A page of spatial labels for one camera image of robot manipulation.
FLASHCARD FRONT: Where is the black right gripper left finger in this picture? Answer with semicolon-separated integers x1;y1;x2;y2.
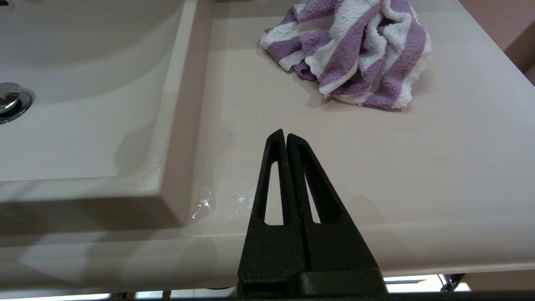
237;129;311;298

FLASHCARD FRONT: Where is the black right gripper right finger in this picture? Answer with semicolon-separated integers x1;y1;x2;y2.
286;133;387;298

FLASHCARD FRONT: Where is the purple white striped towel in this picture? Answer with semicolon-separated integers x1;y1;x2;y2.
260;0;433;111

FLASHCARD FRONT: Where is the white ceramic sink basin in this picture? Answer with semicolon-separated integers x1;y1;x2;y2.
0;0;199;235

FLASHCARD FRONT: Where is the chrome drain stopper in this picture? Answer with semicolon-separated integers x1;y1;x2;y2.
0;82;35;125

